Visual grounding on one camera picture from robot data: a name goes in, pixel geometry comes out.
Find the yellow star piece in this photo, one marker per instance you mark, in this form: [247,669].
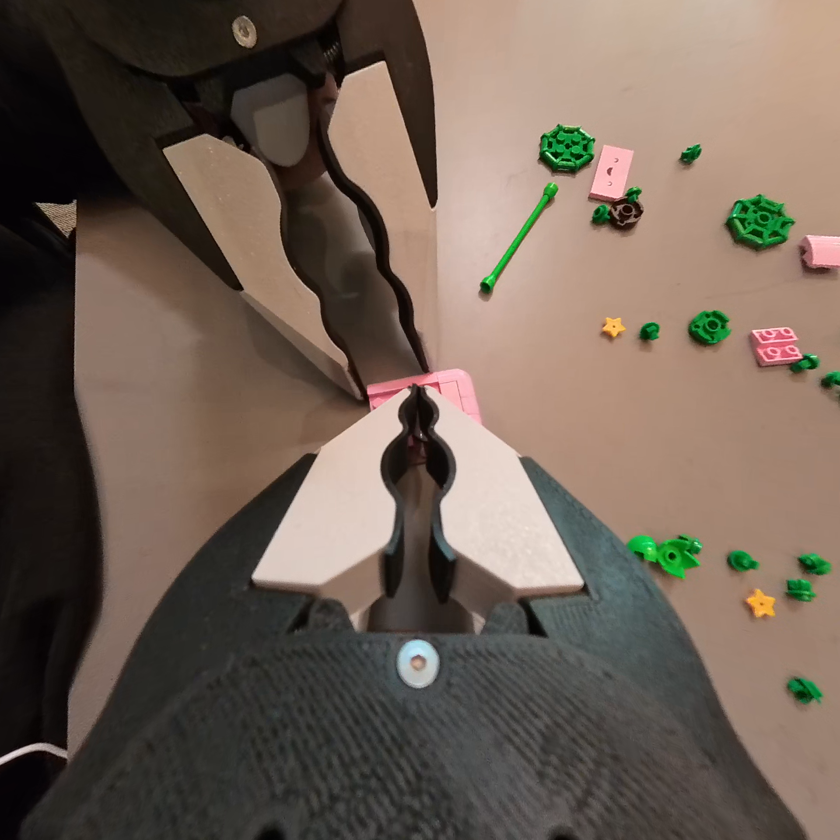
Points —
[613,327]
[761,604]

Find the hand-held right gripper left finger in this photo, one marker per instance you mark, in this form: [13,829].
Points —
[328,525]

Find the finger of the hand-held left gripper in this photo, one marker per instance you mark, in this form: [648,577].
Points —
[387,144]
[243,216]

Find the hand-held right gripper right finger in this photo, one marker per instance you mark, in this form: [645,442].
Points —
[512,525]

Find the green flexible rod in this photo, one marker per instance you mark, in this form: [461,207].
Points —
[518,239]

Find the green dome piece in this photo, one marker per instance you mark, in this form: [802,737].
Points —
[640,546]

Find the green web with round plate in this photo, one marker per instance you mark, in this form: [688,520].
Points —
[568,148]

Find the pink brick block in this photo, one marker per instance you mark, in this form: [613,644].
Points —
[453,394]

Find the pink curved slope brick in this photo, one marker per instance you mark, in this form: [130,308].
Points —
[823,253]

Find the pink two-stud plate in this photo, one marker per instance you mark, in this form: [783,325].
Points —
[778,356]

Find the green spiky leaf piece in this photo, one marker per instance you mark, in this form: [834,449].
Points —
[673,558]

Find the brown round holed plate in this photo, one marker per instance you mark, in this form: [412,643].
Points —
[620,220]

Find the scattered small green clips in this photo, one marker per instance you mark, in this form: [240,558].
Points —
[741,561]

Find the person's black jacket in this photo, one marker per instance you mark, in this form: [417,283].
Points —
[33,459]

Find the plain green web piece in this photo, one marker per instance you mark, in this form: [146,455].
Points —
[761,222]

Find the pink smiley face tile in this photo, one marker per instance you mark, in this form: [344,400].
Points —
[610,174]

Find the person's left hand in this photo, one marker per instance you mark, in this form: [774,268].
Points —
[303,178]

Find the green round plate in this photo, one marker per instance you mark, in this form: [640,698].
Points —
[699,334]

